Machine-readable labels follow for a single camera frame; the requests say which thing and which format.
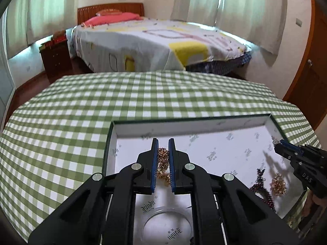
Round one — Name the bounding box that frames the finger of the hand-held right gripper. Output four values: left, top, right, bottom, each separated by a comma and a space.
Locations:
274, 144, 300, 164
279, 139, 305, 155

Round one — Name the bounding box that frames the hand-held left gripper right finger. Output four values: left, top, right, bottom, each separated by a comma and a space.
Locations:
169, 138, 300, 245

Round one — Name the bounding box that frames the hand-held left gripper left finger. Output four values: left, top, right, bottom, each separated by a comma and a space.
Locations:
28, 138, 159, 245

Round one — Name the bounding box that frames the gold chain bracelet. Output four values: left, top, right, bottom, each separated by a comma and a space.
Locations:
156, 147, 171, 185

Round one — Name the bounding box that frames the gold filigree ornament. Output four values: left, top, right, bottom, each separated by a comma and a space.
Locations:
270, 173, 287, 197

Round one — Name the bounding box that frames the white jade bangle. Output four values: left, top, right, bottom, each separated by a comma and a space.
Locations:
142, 203, 193, 245

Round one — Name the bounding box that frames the brown bead bracelet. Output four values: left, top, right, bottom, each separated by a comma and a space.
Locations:
249, 167, 277, 211

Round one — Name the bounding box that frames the shallow dark green box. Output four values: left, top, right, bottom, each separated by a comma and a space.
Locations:
102, 114, 307, 245

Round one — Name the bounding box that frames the person's right hand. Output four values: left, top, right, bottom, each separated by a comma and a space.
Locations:
298, 190, 327, 231

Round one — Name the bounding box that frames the wooden door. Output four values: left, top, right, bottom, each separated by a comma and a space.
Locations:
282, 0, 327, 131

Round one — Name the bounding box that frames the green checked tablecloth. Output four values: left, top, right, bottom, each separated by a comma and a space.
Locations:
0, 70, 323, 243

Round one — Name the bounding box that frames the blue checked bed skirt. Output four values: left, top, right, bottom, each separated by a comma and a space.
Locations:
185, 51, 252, 76

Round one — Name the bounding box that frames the patterned white bed sheet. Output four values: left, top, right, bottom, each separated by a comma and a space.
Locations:
71, 17, 254, 73

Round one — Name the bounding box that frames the wide white curtain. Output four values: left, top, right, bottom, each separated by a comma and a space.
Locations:
216, 0, 288, 56
27, 0, 77, 44

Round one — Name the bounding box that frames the dark wooden nightstand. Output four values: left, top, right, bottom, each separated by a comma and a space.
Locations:
38, 40, 74, 77

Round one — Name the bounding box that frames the pink pillow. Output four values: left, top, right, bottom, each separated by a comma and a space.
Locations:
82, 12, 141, 28

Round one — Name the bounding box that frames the red cushion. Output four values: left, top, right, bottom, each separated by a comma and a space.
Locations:
95, 8, 122, 16

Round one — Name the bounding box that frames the wooden headboard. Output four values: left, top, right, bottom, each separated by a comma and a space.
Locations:
77, 2, 145, 26

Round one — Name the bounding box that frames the narrow white curtain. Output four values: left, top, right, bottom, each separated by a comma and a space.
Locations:
5, 0, 33, 53
170, 0, 223, 28

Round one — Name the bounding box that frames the glass sliding wardrobe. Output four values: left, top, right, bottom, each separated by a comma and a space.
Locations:
0, 13, 16, 133

